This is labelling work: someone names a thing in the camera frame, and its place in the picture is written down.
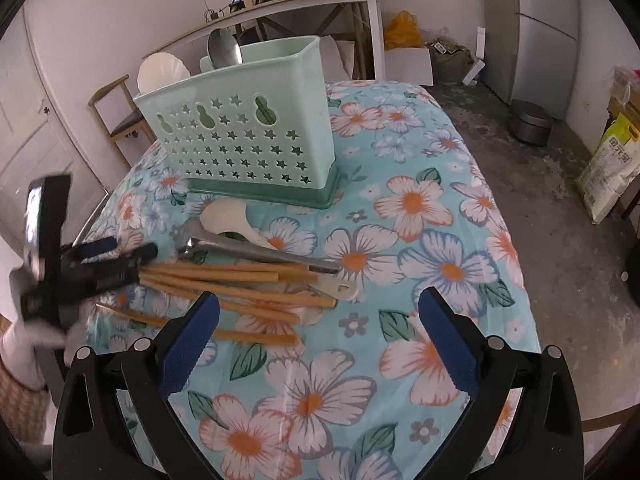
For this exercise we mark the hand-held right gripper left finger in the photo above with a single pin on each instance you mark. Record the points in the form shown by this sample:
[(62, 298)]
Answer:
[(187, 345)]

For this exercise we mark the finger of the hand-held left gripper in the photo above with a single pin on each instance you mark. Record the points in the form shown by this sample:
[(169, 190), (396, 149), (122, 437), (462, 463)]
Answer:
[(125, 266), (95, 248)]

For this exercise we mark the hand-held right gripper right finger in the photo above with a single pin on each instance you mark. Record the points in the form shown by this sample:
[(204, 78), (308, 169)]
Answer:
[(447, 345)]

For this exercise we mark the metal spoon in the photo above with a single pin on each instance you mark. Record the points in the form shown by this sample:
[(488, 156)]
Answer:
[(235, 249)]

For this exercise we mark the white rice paddle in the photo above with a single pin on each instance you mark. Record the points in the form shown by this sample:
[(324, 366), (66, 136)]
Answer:
[(222, 217)]

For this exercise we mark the green plastic utensil holder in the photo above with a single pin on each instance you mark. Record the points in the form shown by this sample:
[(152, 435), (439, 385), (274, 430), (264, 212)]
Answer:
[(280, 80)]

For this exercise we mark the person's left forearm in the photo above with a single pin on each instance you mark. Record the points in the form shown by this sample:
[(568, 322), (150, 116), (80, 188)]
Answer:
[(20, 360)]

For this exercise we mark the person's left hand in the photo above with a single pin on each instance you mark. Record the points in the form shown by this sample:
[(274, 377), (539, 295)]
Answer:
[(42, 338)]

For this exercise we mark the floral tablecloth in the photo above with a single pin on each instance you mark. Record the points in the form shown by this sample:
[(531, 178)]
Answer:
[(400, 240)]

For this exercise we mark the white door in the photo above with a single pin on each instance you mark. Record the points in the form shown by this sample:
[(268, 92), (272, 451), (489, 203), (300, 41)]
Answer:
[(35, 125)]

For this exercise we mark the wooden chair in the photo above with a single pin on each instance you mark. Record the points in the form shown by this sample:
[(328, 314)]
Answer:
[(127, 125)]

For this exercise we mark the white scalloped dish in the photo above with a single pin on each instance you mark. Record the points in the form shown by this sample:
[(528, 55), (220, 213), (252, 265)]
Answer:
[(160, 72)]

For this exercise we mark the black round object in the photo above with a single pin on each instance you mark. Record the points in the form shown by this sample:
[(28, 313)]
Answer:
[(632, 275)]

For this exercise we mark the metal ladle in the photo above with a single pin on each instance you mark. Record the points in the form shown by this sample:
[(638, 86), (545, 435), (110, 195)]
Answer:
[(224, 50)]

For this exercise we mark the yellow and white rice sack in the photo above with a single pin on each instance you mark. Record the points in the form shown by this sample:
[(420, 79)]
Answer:
[(607, 170)]

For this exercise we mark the metal pot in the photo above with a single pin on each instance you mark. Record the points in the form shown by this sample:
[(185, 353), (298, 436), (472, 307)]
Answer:
[(530, 122)]

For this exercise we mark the green sack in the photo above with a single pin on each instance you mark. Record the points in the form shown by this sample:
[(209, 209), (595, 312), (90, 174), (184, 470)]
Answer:
[(452, 62)]

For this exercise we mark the white cardboard box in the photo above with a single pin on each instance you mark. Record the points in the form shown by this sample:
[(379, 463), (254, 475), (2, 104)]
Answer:
[(407, 65)]

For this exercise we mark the white foam board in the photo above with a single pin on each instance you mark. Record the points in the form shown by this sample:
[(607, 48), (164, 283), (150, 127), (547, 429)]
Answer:
[(477, 60)]

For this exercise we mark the brown cardboard box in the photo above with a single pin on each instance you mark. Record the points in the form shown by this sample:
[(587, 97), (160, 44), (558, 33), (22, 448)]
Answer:
[(625, 95)]

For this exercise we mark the yellow plastic bag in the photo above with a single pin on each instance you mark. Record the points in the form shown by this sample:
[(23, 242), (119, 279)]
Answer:
[(401, 30)]

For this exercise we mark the white refrigerator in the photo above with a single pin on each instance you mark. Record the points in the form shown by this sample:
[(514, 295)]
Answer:
[(545, 35)]

